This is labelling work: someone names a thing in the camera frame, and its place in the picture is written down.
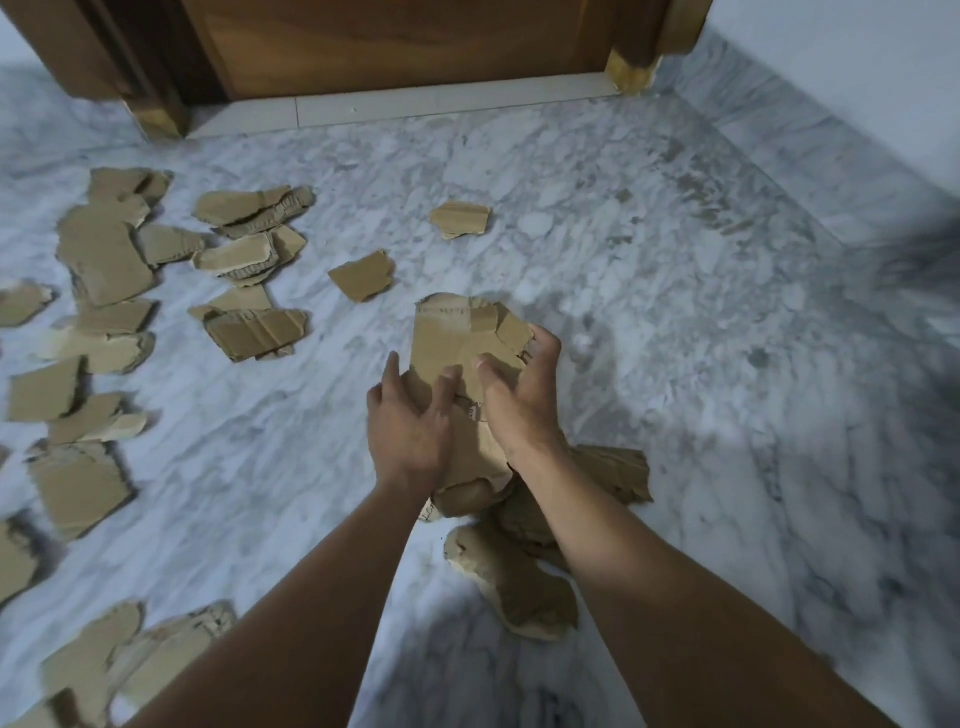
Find person's right hand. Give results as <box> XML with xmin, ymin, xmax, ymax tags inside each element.
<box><xmin>476</xmin><ymin>324</ymin><xmax>571</xmax><ymax>474</ymax></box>

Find flat dark cardboard piece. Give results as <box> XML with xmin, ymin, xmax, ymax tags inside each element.
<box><xmin>568</xmin><ymin>444</ymin><xmax>654</xmax><ymax>506</ymax></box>

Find small torn cardboard piece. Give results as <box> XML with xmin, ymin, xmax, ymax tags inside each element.
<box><xmin>327</xmin><ymin>249</ymin><xmax>397</xmax><ymax>305</ymax></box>
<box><xmin>429</xmin><ymin>200</ymin><xmax>493</xmax><ymax>242</ymax></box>

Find large torn cardboard sheet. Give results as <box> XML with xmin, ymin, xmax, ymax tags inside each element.
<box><xmin>403</xmin><ymin>292</ymin><xmax>537</xmax><ymax>520</ymax></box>

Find crumpled dark cardboard piece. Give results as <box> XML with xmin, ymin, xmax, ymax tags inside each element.
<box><xmin>491</xmin><ymin>474</ymin><xmax>573</xmax><ymax>575</ymax></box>

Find person's left forearm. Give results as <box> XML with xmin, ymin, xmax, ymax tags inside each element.
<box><xmin>123</xmin><ymin>480</ymin><xmax>438</xmax><ymax>728</ymax></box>

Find white door threshold strip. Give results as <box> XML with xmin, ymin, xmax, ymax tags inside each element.
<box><xmin>186</xmin><ymin>72</ymin><xmax>625</xmax><ymax>141</ymax></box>

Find crumpled pale cardboard piece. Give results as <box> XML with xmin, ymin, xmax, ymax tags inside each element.
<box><xmin>443</xmin><ymin>519</ymin><xmax>580</xmax><ymax>643</ymax></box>

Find person's right forearm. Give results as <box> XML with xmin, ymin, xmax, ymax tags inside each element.
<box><xmin>510</xmin><ymin>442</ymin><xmax>901</xmax><ymax>728</ymax></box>

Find person's left hand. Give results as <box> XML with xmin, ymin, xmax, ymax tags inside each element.
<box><xmin>366</xmin><ymin>351</ymin><xmax>466</xmax><ymax>498</ymax></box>

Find brown wooden door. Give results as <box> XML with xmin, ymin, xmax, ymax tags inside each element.
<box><xmin>176</xmin><ymin>0</ymin><xmax>627</xmax><ymax>105</ymax></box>

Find scattered brown cardboard scraps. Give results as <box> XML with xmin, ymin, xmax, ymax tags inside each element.
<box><xmin>0</xmin><ymin>166</ymin><xmax>318</xmax><ymax>728</ymax></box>

